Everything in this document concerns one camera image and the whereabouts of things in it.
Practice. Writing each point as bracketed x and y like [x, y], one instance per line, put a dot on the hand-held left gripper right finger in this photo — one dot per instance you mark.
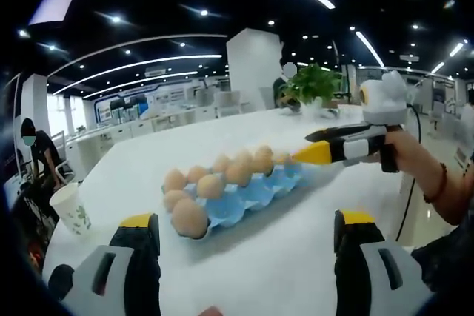
[355, 275]

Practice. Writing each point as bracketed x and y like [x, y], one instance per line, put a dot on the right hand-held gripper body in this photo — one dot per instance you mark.
[385, 105]

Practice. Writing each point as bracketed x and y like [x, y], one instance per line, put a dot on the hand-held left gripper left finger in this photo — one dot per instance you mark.
[139, 275]

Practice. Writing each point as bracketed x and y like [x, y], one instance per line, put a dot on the cluster of brown eggs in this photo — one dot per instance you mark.
[189, 216]

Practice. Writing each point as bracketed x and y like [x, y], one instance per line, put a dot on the blue egg tray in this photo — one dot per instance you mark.
[255, 197]

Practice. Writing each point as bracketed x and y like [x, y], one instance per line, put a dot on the person's right hand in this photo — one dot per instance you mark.
[414, 160]

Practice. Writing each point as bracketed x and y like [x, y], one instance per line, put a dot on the person's left hand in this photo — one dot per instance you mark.
[212, 312]

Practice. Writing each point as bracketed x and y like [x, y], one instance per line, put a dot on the glass partition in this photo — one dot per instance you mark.
[433, 101]

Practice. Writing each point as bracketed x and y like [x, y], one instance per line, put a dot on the green potted plant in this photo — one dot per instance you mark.
[314, 83]

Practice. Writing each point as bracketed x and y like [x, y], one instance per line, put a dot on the dark rounded object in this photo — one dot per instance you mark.
[61, 280]

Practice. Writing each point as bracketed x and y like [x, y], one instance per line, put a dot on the person's dark patterned shirt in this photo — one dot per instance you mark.
[444, 260]

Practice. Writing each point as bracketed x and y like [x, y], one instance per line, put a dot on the white paper cup green print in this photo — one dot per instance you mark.
[68, 208]

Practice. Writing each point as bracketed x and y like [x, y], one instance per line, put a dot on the white table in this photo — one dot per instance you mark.
[122, 168]

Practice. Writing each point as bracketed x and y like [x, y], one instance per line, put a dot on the white square pillar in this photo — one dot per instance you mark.
[37, 97]
[252, 64]

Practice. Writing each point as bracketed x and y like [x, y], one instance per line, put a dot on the white mesh office chair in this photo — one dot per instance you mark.
[227, 103]

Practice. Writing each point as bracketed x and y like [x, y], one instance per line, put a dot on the white cabinet row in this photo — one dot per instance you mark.
[148, 123]

